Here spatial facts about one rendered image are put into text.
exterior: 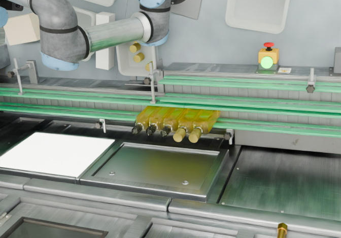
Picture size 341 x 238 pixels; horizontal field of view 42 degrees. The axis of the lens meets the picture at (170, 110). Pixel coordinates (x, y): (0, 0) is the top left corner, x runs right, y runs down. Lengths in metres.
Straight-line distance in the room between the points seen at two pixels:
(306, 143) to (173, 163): 0.52
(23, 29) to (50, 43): 0.76
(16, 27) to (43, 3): 0.79
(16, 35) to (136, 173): 0.93
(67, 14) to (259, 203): 0.84
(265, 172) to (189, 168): 0.28
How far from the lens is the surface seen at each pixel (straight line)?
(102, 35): 1.52
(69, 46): 1.42
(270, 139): 1.81
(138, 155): 1.75
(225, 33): 1.84
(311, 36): 1.79
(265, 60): 1.73
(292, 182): 1.63
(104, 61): 2.00
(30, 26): 2.14
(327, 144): 1.80
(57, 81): 2.16
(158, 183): 1.56
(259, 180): 1.63
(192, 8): 1.84
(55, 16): 1.39
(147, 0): 1.64
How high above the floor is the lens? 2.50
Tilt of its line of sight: 60 degrees down
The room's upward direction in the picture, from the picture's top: 138 degrees counter-clockwise
